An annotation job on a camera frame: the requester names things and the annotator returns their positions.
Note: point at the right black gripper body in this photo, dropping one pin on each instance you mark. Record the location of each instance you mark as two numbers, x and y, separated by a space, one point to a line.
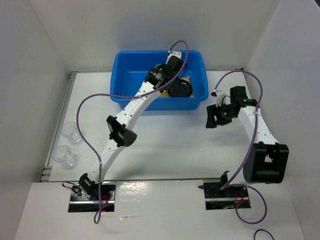
224 114

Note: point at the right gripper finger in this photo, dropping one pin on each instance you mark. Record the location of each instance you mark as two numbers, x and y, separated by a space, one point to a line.
211 122
218 119

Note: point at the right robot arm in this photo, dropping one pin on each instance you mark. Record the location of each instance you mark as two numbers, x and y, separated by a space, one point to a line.
266 158

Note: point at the woven bamboo mat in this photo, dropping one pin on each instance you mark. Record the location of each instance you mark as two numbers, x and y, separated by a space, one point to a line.
164 94

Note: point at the blue plastic bin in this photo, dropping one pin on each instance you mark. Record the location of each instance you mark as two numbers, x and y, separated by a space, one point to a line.
131 67

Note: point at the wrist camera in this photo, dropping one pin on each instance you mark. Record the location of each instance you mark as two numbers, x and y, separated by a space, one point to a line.
177 54
219 96

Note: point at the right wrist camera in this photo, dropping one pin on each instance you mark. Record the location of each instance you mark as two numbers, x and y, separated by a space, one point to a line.
219 96

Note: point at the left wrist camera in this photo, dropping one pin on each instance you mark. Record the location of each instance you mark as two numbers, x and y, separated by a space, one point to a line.
177 54

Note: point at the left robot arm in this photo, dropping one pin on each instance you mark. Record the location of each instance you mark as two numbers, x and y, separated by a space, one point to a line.
121 135

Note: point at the black plate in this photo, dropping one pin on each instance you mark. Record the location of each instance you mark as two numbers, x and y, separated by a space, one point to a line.
181 89

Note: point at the clear glass cup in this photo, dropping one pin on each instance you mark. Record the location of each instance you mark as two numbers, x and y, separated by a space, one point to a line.
70 131
65 156

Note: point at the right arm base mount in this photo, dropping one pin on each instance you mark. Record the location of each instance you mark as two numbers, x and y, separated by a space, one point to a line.
217 199

